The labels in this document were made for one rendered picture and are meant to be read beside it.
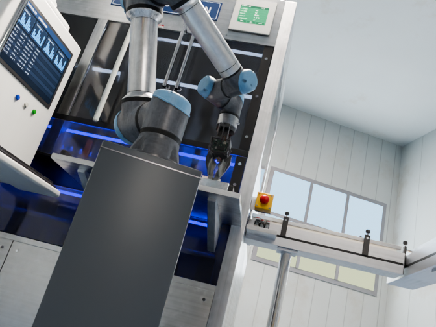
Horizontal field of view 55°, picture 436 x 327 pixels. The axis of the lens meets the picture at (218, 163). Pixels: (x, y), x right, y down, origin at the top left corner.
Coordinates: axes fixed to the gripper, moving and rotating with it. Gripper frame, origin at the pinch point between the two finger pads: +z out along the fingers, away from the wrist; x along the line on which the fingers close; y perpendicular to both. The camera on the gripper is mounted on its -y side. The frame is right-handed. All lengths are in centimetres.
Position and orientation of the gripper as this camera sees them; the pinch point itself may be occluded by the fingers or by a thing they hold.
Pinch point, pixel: (213, 180)
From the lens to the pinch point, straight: 149.4
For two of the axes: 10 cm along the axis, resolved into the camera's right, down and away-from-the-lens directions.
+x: 9.7, 2.0, -1.5
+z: -2.4, 9.1, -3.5
